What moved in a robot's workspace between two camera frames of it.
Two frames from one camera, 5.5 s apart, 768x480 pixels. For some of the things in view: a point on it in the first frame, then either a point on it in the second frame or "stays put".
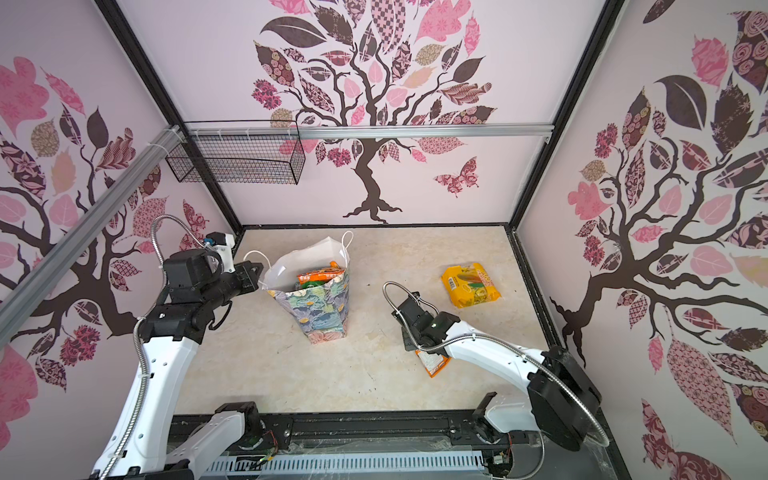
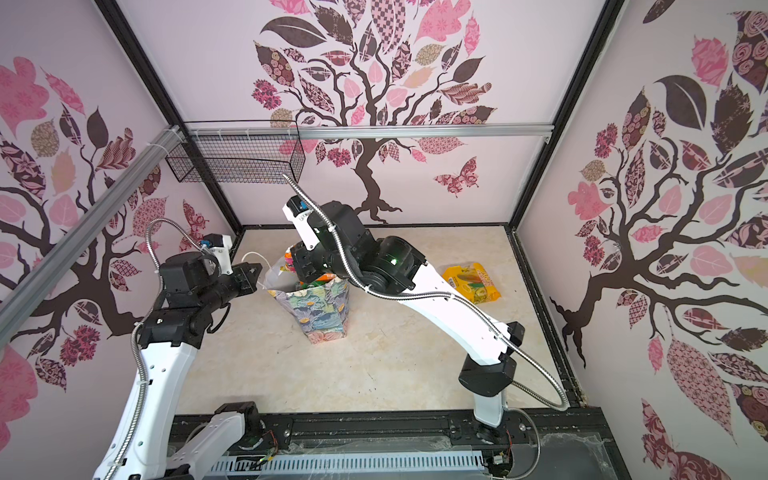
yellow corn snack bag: (470, 285) stays put
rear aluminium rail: (499, 133) stays put
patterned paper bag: (312, 282) stays put
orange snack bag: (432, 363) to (289, 260)
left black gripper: (250, 280) stays put
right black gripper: (407, 343) to (304, 259)
